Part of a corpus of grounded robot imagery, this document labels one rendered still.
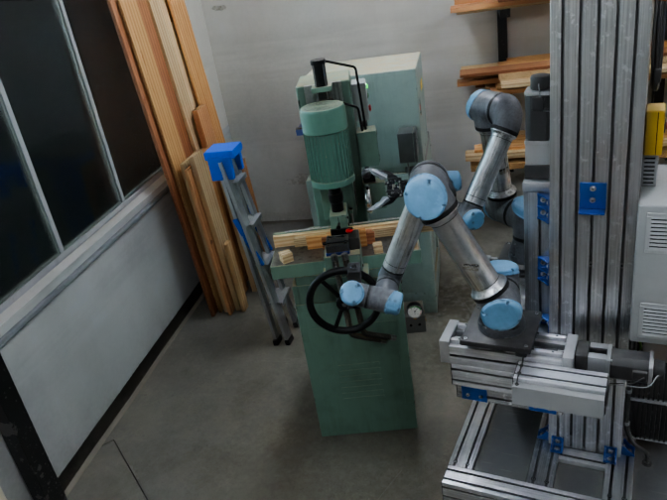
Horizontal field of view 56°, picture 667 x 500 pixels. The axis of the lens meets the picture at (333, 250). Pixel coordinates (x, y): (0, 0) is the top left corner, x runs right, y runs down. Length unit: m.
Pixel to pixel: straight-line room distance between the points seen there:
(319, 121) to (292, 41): 2.46
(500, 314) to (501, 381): 0.38
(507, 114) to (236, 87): 3.04
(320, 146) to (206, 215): 1.57
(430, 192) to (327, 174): 0.79
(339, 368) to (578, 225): 1.22
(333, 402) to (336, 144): 1.16
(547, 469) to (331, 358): 0.95
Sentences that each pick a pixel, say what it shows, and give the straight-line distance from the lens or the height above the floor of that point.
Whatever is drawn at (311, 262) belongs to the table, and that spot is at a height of 0.90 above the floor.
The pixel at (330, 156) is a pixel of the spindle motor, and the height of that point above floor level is 1.30.
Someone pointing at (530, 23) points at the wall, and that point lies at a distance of 4.67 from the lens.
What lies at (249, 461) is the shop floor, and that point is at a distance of 3.01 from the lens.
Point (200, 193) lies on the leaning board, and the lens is 3.80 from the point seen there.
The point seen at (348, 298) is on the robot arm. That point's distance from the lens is 1.93.
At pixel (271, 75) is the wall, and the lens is 4.89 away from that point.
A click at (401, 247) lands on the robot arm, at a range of 1.98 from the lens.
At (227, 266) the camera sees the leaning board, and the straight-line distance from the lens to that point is 3.97.
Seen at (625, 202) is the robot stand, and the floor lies 1.21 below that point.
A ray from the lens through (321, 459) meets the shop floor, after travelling 2.93.
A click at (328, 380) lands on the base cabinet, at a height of 0.32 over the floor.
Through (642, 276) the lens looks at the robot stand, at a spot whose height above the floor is 1.00.
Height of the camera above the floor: 2.02
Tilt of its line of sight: 26 degrees down
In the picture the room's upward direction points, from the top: 9 degrees counter-clockwise
